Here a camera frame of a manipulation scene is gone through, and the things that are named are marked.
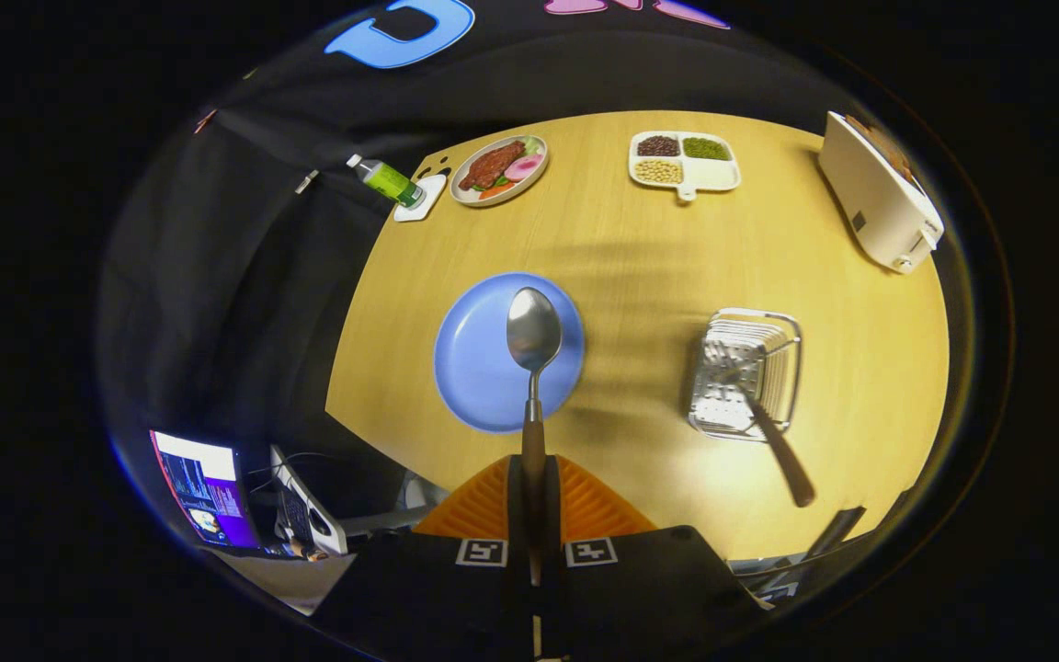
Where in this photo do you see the metal fork with brown handle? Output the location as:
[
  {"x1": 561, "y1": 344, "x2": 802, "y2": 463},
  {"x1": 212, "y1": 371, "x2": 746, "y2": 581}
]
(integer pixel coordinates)
[{"x1": 709, "y1": 345, "x2": 816, "y2": 508}]

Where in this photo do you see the toast slice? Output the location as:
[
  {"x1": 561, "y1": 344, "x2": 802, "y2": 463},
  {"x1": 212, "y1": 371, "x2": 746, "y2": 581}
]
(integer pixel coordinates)
[{"x1": 847, "y1": 115, "x2": 917, "y2": 180}]

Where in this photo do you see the white square coaster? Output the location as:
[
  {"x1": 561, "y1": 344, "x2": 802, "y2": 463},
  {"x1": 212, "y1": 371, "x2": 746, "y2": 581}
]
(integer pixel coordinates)
[{"x1": 393, "y1": 174, "x2": 448, "y2": 223}]

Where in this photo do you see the white laptop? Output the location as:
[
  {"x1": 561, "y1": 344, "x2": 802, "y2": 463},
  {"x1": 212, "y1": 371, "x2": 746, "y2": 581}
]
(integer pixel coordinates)
[{"x1": 270, "y1": 445, "x2": 348, "y2": 558}]

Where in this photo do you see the white divided bean dish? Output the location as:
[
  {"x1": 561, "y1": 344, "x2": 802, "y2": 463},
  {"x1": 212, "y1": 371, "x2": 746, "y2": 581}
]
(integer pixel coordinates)
[{"x1": 629, "y1": 131, "x2": 742, "y2": 202}]

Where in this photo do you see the round plate with steak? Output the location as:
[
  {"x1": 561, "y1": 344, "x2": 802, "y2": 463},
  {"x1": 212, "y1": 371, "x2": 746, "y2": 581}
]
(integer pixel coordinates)
[{"x1": 450, "y1": 134, "x2": 550, "y2": 208}]

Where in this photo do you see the blue plate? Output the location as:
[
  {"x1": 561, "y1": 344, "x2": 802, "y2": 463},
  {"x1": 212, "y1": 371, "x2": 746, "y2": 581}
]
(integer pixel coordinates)
[{"x1": 434, "y1": 272, "x2": 586, "y2": 434}]

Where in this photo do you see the white toaster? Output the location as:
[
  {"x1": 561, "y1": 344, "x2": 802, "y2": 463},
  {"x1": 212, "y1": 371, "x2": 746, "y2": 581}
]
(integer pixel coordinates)
[{"x1": 817, "y1": 111, "x2": 945, "y2": 276}]

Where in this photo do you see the metal spoon with brown handle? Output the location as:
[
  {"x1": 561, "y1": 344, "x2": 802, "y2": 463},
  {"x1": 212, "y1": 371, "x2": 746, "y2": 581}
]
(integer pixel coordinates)
[{"x1": 506, "y1": 287, "x2": 564, "y2": 587}]

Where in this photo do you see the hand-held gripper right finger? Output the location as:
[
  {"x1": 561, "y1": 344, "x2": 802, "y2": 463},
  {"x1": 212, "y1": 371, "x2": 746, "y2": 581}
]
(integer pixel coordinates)
[{"x1": 543, "y1": 454, "x2": 769, "y2": 662}]

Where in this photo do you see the metal wire basket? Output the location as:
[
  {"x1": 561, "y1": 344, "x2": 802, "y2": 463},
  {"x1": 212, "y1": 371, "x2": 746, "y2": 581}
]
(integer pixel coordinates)
[{"x1": 688, "y1": 308, "x2": 803, "y2": 443}]

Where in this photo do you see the green label water bottle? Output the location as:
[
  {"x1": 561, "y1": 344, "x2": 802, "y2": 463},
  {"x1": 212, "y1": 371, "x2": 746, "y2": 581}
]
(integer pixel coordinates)
[{"x1": 347, "y1": 154, "x2": 427, "y2": 210}]

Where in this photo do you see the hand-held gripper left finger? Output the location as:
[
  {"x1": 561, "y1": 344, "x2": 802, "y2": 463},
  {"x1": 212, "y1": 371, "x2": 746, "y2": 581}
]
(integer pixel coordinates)
[{"x1": 313, "y1": 454, "x2": 530, "y2": 662}]

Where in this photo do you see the computer monitor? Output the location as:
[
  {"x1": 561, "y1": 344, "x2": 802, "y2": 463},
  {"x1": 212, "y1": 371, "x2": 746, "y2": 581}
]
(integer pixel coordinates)
[{"x1": 150, "y1": 429, "x2": 261, "y2": 550}]

